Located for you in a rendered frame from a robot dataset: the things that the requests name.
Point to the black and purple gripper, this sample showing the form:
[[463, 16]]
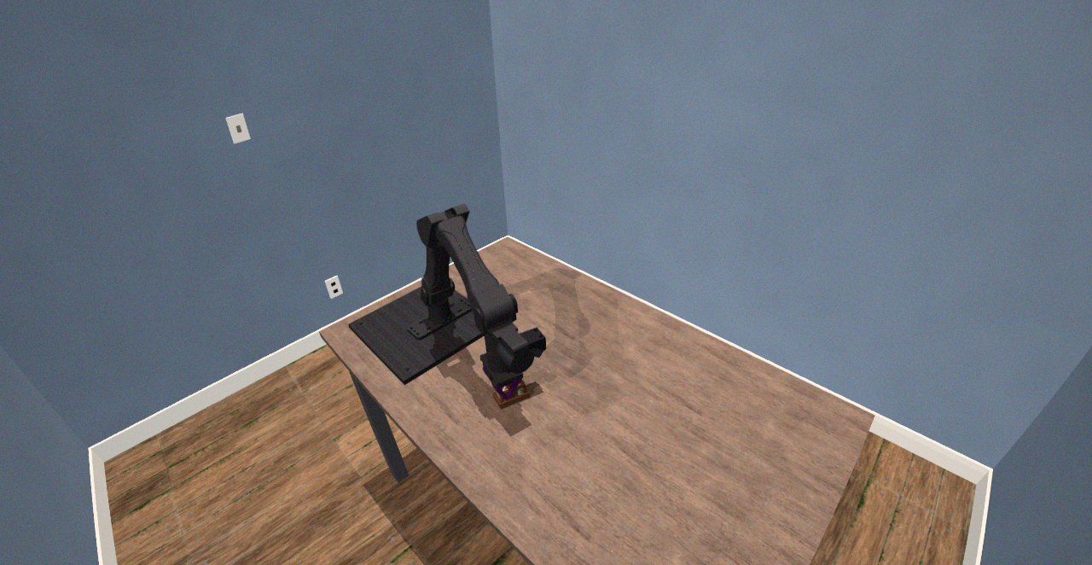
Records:
[[495, 369]]

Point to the brown wooden tray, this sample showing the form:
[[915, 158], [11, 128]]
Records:
[[512, 401]]

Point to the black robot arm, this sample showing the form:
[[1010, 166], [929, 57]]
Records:
[[489, 301]]

